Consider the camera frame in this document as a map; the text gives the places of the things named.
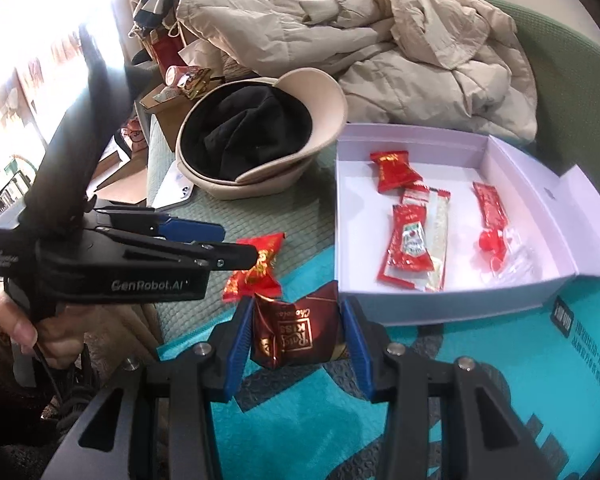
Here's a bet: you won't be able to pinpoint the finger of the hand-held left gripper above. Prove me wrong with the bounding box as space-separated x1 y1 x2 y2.
95 207 226 243
87 229 258 272

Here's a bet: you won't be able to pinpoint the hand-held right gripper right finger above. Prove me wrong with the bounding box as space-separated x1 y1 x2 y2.
342 297 556 480

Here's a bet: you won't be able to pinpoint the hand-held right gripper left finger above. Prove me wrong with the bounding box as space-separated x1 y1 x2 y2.
40 300 255 480

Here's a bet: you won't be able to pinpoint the red gold candy packet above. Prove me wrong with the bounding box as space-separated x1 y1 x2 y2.
221 232 286 303
370 150 425 195

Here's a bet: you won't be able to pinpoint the dark red chocolate packet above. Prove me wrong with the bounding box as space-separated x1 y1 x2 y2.
250 280 353 370

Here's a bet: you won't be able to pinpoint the white cardboard box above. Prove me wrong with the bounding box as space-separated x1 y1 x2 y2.
335 122 600 328

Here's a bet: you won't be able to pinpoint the labelled red ketchup packet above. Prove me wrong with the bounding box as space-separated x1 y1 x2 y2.
376 204 436 287

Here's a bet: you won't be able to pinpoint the long red white snack packet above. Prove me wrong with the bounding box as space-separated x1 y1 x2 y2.
400 182 452 293

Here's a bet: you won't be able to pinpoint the red clear plastic packet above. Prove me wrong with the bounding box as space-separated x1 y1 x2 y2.
472 227 538 283

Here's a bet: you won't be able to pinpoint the long red sauce packet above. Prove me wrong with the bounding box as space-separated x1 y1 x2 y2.
472 181 512 241

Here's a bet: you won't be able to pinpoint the person's left hand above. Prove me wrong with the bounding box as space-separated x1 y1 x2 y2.
0 281 87 370

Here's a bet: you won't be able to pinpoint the white smartphone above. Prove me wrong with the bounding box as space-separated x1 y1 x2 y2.
151 167 197 211

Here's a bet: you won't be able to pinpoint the beige fleece cloth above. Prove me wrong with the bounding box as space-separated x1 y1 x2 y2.
77 302 163 361

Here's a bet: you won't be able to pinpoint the small brown cardboard box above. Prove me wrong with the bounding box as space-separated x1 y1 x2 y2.
139 80 201 153

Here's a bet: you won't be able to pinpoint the black beanie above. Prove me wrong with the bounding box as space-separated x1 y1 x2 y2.
184 85 313 181

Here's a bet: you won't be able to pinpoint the gold foil wrappers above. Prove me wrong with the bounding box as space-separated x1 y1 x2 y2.
177 67 213 100

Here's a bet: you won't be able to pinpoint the teal bubble mailer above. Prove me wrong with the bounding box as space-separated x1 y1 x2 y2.
157 240 600 480

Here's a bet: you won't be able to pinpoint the beige cap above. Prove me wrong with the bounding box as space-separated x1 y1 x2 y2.
176 69 349 203

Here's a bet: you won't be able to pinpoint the red paper bag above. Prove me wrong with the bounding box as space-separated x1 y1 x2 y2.
150 30 183 68

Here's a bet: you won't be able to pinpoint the beige puffer jacket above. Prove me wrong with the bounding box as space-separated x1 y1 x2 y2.
172 0 538 146

